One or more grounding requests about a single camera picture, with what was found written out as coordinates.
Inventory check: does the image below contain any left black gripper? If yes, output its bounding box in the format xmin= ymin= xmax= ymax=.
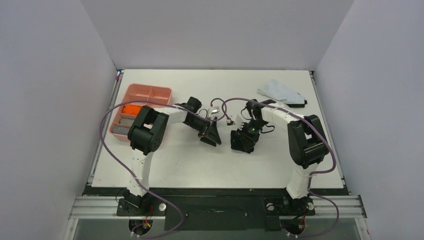
xmin=185 ymin=116 xmax=221 ymax=147

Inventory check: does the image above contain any black underwear beige waistband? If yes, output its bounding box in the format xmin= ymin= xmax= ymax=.
xmin=230 ymin=129 xmax=260 ymax=154

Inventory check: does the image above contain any orange underwear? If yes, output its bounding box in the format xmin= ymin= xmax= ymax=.
xmin=121 ymin=104 xmax=143 ymax=116

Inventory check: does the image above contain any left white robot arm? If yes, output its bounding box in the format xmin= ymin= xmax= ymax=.
xmin=123 ymin=97 xmax=222 ymax=215

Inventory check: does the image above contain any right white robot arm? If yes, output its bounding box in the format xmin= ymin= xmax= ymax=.
xmin=230 ymin=99 xmax=329 ymax=216

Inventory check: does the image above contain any light blue underwear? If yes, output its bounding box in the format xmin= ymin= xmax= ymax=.
xmin=256 ymin=79 xmax=308 ymax=108

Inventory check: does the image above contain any grey striped rolled underwear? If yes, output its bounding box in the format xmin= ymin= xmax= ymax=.
xmin=112 ymin=124 xmax=130 ymax=136

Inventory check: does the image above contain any pink divided storage tray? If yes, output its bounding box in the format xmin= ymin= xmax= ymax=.
xmin=109 ymin=83 xmax=173 ymax=142

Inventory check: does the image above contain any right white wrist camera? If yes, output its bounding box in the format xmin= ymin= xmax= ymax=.
xmin=226 ymin=115 xmax=243 ymax=126

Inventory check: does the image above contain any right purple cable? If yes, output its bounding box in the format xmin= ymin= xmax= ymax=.
xmin=221 ymin=97 xmax=341 ymax=239

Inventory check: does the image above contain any purple cable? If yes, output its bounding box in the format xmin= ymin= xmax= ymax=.
xmin=99 ymin=97 xmax=233 ymax=240
xmin=221 ymin=97 xmax=341 ymax=239

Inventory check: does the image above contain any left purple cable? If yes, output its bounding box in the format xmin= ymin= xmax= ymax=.
xmin=99 ymin=97 xmax=233 ymax=240

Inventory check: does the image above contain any aluminium mounting rail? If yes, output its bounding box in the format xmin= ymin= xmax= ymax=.
xmin=68 ymin=195 xmax=366 ymax=220

